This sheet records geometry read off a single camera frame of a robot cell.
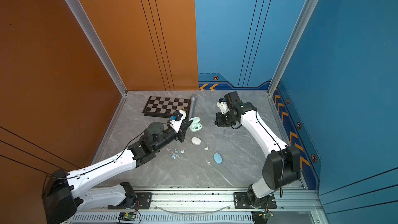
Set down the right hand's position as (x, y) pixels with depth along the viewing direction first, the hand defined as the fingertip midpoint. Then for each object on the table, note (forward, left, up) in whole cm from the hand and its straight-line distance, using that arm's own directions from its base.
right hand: (215, 122), depth 83 cm
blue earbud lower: (-13, +24, -16) cm, 31 cm away
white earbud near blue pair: (-9, +19, -16) cm, 26 cm away
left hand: (-5, +12, +11) cm, 17 cm away
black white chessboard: (+22, +35, -13) cm, 43 cm away
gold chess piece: (+18, +21, -10) cm, 29 cm away
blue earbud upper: (-9, +23, -16) cm, 29 cm away
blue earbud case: (-13, -1, -16) cm, 21 cm away
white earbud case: (-3, +11, -14) cm, 18 cm away
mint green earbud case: (-8, +10, +9) cm, 15 cm away
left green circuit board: (-40, +42, -19) cm, 61 cm away
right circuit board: (-40, -20, -19) cm, 48 cm away
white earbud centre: (-8, +5, -16) cm, 18 cm away
